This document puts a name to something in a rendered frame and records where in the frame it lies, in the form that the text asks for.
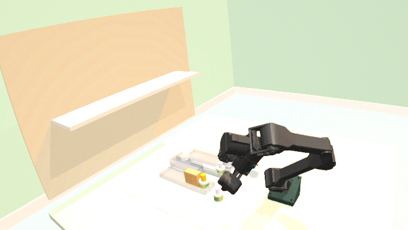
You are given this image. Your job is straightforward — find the orange box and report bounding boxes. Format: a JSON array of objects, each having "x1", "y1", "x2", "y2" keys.
[{"x1": 184, "y1": 168, "x2": 201, "y2": 187}]

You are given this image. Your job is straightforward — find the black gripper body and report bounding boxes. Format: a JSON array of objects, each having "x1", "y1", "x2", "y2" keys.
[{"x1": 217, "y1": 156, "x2": 258, "y2": 194}]

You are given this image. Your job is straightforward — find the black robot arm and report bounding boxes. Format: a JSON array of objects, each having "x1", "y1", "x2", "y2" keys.
[{"x1": 217, "y1": 123, "x2": 336, "y2": 194}]

